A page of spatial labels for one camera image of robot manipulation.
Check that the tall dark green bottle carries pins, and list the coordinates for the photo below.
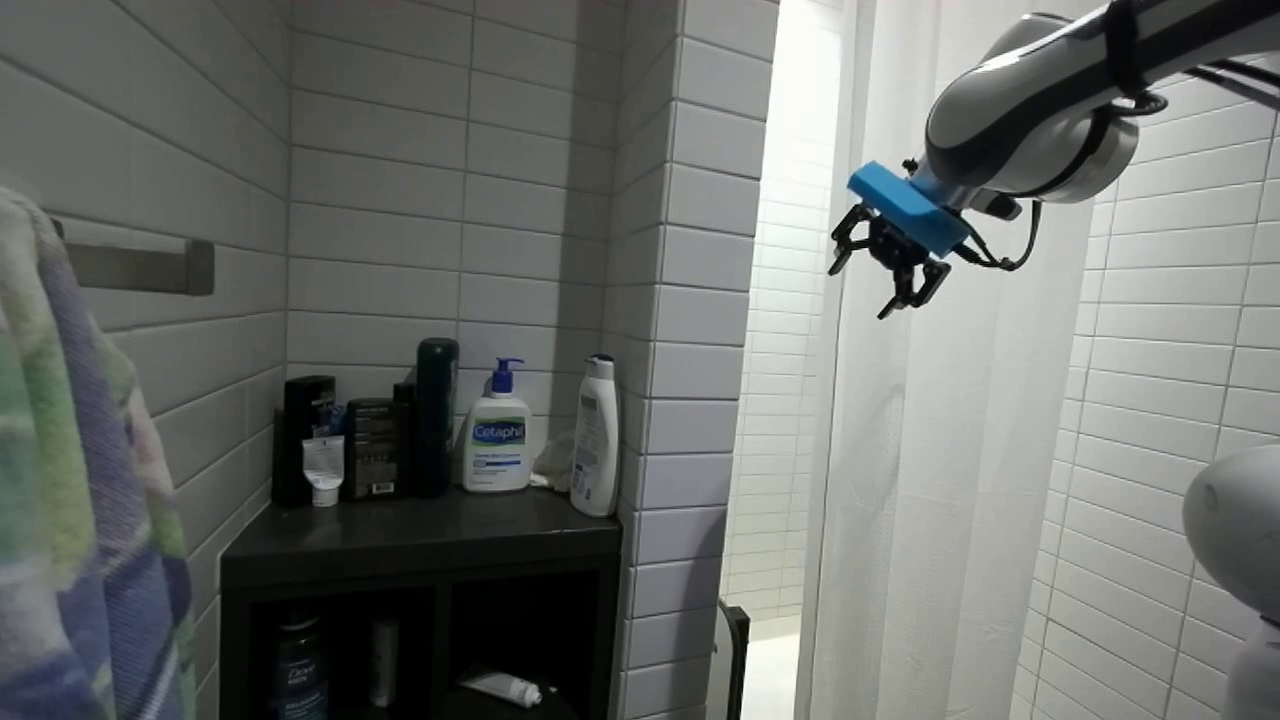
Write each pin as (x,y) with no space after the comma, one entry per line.
(433,385)

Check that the dark shelf cabinet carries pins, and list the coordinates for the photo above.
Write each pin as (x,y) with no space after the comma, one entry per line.
(423,592)

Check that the white tube on shelf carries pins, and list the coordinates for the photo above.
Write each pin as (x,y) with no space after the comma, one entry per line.
(504,687)

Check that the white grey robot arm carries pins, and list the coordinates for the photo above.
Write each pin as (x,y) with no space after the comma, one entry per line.
(1046,116)

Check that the black box on shelf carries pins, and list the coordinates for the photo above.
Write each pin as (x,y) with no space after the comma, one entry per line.
(374,451)

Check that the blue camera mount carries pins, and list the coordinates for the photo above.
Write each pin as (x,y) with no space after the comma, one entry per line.
(910,210)

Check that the white pump lotion bottle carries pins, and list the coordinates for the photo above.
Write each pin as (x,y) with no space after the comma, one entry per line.
(499,432)

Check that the dark bottle inside shelf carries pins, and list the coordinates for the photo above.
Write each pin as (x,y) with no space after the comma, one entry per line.
(302,687)

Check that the white shower curtain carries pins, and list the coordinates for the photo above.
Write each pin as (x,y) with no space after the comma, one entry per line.
(939,459)

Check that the black bottle with white cap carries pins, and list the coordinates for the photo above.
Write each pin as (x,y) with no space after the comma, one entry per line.
(309,446)

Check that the striped blue green towel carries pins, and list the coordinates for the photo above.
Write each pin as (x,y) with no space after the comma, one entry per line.
(94,561)

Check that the tall white lotion bottle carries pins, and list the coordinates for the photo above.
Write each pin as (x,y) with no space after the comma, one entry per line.
(596,438)

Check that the black door handle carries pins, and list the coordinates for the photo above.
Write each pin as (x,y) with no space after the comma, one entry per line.
(728,663)

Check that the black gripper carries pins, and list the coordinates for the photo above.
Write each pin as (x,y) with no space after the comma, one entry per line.
(910,267)

